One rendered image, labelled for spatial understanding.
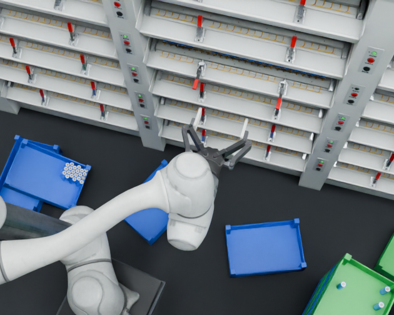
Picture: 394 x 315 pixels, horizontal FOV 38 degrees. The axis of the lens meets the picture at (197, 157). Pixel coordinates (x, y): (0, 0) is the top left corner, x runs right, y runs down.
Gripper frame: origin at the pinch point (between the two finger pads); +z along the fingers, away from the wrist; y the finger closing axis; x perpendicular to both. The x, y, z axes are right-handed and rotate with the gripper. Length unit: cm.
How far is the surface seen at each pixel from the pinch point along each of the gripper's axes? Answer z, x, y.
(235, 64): 24.4, -3.2, -1.8
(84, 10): 19, 11, -48
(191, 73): 21.2, -8.3, -15.0
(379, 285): -14, -50, 61
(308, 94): 22.8, -7.3, 22.6
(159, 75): 28.3, -21.3, -28.4
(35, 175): 6, -77, -77
